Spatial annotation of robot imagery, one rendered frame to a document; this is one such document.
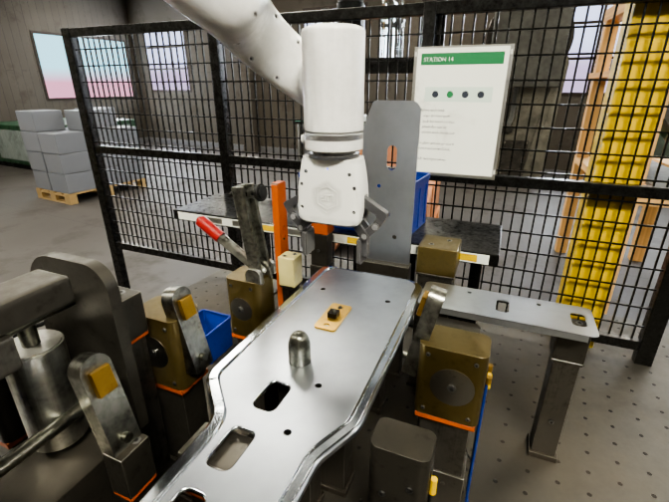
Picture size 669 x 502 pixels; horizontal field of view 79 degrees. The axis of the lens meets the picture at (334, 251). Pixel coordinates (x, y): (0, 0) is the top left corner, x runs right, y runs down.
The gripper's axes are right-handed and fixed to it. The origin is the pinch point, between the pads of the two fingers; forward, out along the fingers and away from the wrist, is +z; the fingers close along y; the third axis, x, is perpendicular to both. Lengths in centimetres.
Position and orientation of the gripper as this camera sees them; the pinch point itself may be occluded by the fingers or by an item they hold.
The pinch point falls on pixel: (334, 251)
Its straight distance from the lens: 64.5
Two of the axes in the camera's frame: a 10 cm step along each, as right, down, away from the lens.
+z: 0.0, 9.2, 3.8
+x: 3.9, -3.5, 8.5
